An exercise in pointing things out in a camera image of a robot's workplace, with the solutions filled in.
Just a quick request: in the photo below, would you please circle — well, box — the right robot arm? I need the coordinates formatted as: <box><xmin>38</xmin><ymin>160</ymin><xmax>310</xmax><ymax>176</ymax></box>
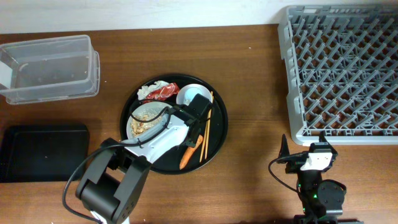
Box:
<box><xmin>277</xmin><ymin>134</ymin><xmax>346</xmax><ymax>223</ymax></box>

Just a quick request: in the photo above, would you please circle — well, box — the white bowl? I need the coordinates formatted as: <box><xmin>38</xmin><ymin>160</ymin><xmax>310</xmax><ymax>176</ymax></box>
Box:
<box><xmin>176</xmin><ymin>84</ymin><xmax>212</xmax><ymax>105</ymax></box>

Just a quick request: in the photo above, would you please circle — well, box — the grey dishwasher rack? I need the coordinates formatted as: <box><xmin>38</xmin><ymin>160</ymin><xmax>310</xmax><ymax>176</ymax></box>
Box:
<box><xmin>278</xmin><ymin>4</ymin><xmax>397</xmax><ymax>146</ymax></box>

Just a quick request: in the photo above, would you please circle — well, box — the round black tray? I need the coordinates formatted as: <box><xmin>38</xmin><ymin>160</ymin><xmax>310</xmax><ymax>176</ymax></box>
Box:
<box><xmin>119</xmin><ymin>73</ymin><xmax>228</xmax><ymax>175</ymax></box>

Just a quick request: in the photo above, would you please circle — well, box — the clear plastic bin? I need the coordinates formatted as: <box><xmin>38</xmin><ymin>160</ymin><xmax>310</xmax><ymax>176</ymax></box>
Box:
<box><xmin>1</xmin><ymin>35</ymin><xmax>100</xmax><ymax>105</ymax></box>

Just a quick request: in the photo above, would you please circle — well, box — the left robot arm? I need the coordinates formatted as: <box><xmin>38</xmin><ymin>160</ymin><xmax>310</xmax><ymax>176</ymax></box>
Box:
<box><xmin>75</xmin><ymin>95</ymin><xmax>212</xmax><ymax>223</ymax></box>

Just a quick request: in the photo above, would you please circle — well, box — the white plate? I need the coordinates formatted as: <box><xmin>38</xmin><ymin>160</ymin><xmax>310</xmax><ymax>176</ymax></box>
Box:
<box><xmin>126</xmin><ymin>101</ymin><xmax>170</xmax><ymax>139</ymax></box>

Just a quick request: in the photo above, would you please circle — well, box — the orange carrot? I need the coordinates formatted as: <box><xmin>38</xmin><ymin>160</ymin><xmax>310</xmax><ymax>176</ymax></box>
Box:
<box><xmin>179</xmin><ymin>135</ymin><xmax>203</xmax><ymax>170</ymax></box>

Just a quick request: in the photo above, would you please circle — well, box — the crumpled white tissue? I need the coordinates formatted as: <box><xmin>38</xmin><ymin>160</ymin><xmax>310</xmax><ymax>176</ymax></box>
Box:
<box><xmin>137</xmin><ymin>80</ymin><xmax>170</xmax><ymax>100</ymax></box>

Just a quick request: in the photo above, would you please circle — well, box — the red snack wrapper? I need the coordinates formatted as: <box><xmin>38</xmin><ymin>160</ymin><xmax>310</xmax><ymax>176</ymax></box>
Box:
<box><xmin>145</xmin><ymin>83</ymin><xmax>180</xmax><ymax>100</ymax></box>

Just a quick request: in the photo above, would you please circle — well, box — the wooden chopstick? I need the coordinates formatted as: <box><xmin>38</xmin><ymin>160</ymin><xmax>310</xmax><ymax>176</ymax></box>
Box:
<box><xmin>204</xmin><ymin>92</ymin><xmax>214</xmax><ymax>160</ymax></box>
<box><xmin>200</xmin><ymin>118</ymin><xmax>208</xmax><ymax>162</ymax></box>

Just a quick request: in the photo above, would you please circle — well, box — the black rectangular tray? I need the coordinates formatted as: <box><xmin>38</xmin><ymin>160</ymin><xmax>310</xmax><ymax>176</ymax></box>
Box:
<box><xmin>1</xmin><ymin>124</ymin><xmax>90</xmax><ymax>183</ymax></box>

